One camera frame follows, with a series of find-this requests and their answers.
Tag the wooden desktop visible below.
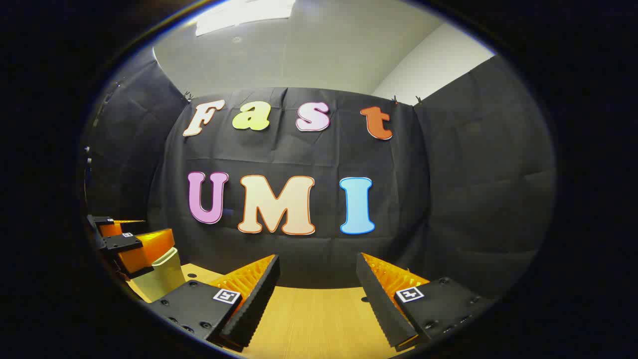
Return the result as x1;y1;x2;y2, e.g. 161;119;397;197
127;263;419;359

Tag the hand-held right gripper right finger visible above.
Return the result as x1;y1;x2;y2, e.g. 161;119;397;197
355;252;497;353

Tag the green desktop garbage bin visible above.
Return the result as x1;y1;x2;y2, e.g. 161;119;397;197
131;248;186;303

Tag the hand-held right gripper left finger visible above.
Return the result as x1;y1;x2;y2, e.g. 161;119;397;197
149;254;281;353

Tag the black backdrop cloth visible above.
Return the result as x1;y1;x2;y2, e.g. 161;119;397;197
82;47;556;300

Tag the ceiling light panel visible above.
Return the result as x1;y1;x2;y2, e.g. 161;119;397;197
194;0;297;36

